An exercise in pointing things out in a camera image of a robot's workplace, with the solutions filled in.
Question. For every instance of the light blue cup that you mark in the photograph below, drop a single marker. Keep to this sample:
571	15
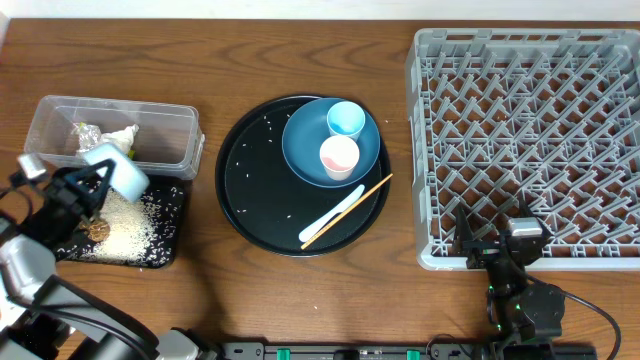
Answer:
346	118

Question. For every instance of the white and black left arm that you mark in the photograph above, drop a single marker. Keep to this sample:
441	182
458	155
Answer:
39	308

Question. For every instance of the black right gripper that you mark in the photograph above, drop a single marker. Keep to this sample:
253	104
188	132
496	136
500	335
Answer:
483	251

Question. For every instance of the wooden chopstick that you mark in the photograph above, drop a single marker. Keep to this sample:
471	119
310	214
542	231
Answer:
340	216

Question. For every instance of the spilled white rice pile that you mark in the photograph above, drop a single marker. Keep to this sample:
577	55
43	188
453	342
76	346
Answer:
130	230

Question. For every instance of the pink cup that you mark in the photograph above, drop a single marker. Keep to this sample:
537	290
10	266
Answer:
339	155

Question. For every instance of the black rectangular tray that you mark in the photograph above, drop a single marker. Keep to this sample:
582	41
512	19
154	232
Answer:
165	225

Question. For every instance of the brown cookie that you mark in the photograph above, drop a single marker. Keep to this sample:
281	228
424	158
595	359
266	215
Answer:
98	230

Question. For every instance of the foil snack wrapper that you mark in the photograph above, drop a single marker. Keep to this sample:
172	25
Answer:
89	136

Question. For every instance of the grey dishwasher rack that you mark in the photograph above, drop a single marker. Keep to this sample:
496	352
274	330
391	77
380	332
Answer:
545	116

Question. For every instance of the clear plastic bin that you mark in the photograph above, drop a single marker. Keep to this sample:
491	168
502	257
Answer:
169	141

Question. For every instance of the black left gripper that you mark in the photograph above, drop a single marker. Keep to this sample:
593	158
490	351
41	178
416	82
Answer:
67	189

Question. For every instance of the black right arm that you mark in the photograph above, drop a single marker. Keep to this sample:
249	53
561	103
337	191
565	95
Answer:
527	315

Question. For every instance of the light blue bowl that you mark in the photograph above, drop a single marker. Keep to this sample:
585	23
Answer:
126	179

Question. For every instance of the round black tray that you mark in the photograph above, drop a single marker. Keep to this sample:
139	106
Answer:
268	204

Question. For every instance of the light blue plastic knife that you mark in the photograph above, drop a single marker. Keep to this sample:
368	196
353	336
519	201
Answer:
307	233

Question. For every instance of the dark blue plate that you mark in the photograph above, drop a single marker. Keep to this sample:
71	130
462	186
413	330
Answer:
307	129

